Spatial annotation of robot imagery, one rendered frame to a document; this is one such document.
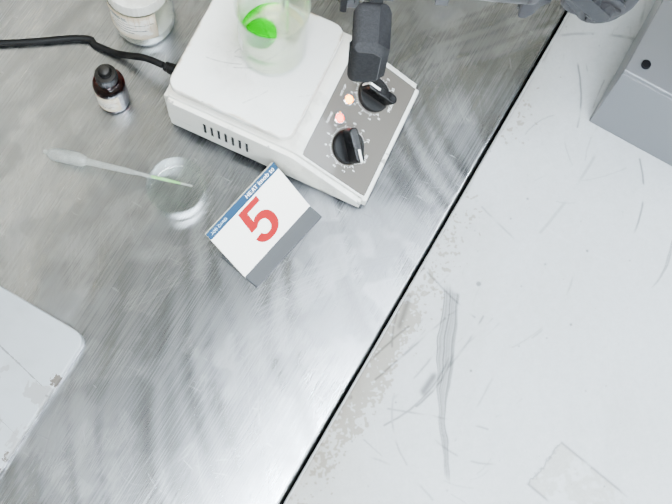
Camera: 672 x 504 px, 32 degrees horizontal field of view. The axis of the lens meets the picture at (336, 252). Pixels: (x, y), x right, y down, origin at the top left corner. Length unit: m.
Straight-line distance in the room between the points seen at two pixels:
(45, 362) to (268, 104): 0.30
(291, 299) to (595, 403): 0.29
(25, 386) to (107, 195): 0.19
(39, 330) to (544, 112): 0.51
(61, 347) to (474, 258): 0.38
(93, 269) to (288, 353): 0.19
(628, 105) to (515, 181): 0.12
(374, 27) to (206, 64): 0.25
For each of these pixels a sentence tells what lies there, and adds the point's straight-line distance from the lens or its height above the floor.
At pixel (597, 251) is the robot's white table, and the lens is 1.10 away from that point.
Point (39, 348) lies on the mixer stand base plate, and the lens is 1.05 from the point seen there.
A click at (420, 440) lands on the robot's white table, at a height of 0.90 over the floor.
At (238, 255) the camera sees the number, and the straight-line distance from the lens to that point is 1.04.
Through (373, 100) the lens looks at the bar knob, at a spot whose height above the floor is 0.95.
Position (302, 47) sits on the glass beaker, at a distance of 1.00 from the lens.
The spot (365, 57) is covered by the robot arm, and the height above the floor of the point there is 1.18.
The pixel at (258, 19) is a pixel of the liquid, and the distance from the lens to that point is 1.02.
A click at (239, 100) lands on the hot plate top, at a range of 1.02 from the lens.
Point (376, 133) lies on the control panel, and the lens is 1.06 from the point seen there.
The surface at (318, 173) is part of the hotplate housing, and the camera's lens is 1.03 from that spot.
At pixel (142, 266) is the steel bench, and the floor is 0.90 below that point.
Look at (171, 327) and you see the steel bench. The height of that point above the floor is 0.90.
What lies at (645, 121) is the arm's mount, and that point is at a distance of 1.10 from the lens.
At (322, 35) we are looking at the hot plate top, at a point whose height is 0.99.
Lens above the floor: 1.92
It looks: 74 degrees down
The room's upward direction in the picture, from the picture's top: 10 degrees clockwise
